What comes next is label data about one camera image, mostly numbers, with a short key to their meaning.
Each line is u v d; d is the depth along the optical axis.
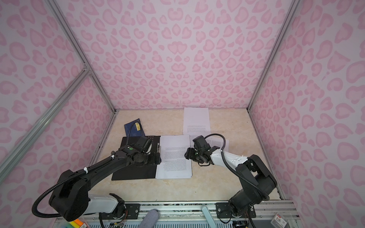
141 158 0.65
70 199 0.41
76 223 0.69
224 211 0.73
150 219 0.69
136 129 1.07
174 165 0.89
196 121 1.14
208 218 0.69
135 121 1.15
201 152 0.69
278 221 0.68
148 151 0.74
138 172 0.89
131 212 0.73
